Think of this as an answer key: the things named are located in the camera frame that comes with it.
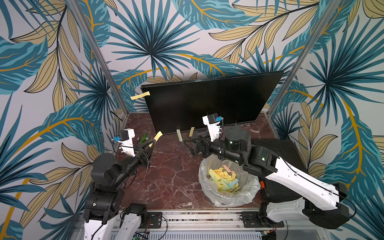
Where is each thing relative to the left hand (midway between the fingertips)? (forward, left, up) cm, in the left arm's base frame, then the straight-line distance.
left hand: (155, 144), depth 58 cm
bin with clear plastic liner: (-10, -38, -13) cm, 42 cm away
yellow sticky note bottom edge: (+21, -14, -19) cm, 32 cm away
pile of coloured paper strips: (-2, -33, -32) cm, 46 cm away
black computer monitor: (+54, -5, -30) cm, 62 cm away
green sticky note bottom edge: (+19, -7, -20) cm, 29 cm away
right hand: (+2, -13, +2) cm, 14 cm away
